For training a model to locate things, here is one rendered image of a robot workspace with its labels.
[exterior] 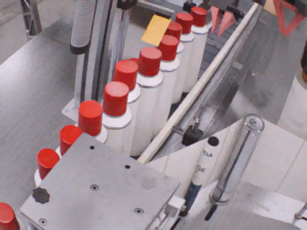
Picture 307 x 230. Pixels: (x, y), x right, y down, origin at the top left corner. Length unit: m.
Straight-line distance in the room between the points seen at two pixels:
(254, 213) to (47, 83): 0.57
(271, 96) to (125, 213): 0.69
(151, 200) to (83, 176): 0.07
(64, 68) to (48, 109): 0.15
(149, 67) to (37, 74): 0.43
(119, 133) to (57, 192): 0.24
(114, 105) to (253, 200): 0.33
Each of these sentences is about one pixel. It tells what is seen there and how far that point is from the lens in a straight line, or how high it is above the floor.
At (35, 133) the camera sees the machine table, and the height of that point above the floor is 0.83.
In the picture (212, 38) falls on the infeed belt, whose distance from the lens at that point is 1.13.
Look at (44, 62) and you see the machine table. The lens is 1.06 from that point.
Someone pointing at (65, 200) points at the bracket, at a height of 1.14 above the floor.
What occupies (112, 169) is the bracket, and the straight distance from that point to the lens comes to 0.41.
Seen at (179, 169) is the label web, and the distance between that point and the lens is 0.59.
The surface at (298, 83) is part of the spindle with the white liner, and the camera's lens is 0.78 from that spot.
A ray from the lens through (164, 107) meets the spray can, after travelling 0.76.
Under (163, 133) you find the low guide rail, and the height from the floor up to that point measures 0.91.
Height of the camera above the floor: 1.46
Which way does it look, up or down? 43 degrees down
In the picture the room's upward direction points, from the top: 12 degrees clockwise
